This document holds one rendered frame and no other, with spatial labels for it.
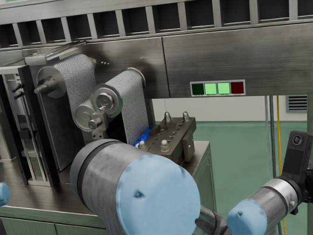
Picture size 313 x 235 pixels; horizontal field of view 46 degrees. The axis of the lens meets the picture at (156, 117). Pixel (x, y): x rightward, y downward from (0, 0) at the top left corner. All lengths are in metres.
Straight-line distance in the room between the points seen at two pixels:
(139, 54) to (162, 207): 1.35
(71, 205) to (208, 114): 3.00
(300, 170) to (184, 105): 3.57
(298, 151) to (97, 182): 0.49
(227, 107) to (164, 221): 3.80
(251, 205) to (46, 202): 1.04
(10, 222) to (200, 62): 1.09
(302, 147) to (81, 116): 1.02
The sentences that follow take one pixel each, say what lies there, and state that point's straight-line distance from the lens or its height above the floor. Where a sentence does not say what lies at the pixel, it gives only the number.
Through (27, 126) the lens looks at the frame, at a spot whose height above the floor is 1.18.
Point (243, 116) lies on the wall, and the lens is 4.27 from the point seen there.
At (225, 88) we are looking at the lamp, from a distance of 1.69.
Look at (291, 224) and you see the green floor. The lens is 2.79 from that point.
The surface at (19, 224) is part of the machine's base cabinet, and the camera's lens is 1.76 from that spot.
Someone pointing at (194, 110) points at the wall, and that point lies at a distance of 4.36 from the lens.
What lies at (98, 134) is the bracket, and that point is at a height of 1.13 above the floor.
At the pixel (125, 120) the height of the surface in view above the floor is 1.16.
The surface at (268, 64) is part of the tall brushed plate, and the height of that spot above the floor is 1.28.
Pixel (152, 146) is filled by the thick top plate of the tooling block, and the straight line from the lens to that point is 1.57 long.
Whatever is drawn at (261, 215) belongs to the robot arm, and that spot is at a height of 1.24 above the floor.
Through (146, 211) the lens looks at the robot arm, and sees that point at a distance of 0.46.
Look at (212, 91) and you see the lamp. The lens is 1.71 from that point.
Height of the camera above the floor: 1.68
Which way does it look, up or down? 20 degrees down
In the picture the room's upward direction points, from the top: 9 degrees counter-clockwise
